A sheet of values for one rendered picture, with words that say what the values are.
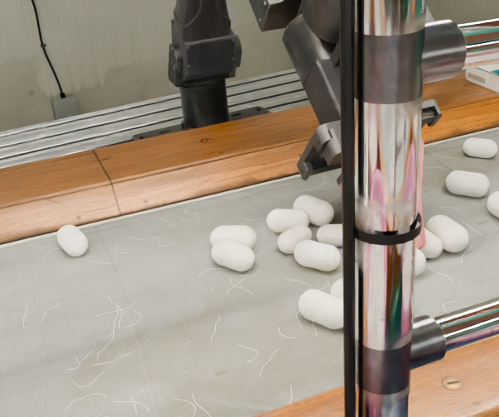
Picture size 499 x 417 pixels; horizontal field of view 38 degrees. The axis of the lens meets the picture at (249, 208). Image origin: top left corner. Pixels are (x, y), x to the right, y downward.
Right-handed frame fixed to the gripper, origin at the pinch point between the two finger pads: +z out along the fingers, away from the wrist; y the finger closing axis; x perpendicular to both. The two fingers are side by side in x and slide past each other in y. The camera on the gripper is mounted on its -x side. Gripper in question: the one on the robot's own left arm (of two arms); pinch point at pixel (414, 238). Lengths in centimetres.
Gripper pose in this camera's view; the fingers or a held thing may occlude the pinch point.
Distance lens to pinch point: 54.0
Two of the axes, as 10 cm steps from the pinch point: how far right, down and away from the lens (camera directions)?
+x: -2.0, 4.1, 8.9
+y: 9.2, -2.4, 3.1
